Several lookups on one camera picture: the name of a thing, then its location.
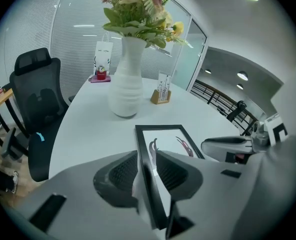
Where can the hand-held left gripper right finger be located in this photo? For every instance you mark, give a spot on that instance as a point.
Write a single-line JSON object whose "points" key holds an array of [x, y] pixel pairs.
{"points": [[208, 199]]}

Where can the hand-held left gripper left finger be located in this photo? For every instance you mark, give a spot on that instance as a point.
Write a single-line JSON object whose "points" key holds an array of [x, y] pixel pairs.
{"points": [[83, 199]]}

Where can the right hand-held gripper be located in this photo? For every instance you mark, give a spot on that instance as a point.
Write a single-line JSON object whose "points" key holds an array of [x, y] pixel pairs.
{"points": [[273, 134]]}

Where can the framed deer picture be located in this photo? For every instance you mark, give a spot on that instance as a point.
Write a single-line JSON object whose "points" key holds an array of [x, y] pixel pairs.
{"points": [[163, 139]]}

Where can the white round table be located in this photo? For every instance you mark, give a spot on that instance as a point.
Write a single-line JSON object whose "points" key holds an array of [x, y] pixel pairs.
{"points": [[93, 134]]}

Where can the black swivel chair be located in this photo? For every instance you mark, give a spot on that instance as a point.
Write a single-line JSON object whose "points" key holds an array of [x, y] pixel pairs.
{"points": [[239, 111]]}

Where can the black metal railing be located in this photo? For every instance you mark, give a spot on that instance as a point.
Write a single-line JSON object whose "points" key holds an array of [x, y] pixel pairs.
{"points": [[220, 101]]}

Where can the round ceiling lamp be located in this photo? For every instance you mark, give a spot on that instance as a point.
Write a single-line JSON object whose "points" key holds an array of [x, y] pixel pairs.
{"points": [[240, 86], [207, 71], [242, 75]]}

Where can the wooden card holder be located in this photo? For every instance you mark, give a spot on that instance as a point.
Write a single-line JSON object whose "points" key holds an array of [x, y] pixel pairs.
{"points": [[160, 98]]}

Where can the white printed cards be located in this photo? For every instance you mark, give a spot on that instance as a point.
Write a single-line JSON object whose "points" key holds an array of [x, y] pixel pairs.
{"points": [[165, 84]]}

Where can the glass door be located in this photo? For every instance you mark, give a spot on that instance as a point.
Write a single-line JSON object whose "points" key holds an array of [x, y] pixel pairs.
{"points": [[196, 59]]}

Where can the black mesh office chair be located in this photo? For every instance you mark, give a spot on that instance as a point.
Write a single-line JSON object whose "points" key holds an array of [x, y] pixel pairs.
{"points": [[40, 104]]}

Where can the white ribbed vase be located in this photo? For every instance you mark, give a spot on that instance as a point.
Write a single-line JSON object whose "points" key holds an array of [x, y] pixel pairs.
{"points": [[126, 84]]}

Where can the pink cloth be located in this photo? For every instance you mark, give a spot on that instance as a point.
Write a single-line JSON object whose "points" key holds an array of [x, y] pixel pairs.
{"points": [[94, 80]]}

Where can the red snow globe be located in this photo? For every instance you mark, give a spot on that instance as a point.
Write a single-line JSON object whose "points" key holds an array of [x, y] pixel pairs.
{"points": [[101, 72]]}

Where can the white paper bag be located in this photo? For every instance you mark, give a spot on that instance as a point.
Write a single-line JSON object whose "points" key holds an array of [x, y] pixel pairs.
{"points": [[103, 54]]}

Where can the artificial flower bouquet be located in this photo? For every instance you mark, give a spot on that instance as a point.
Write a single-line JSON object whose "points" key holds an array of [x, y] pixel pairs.
{"points": [[140, 11]]}

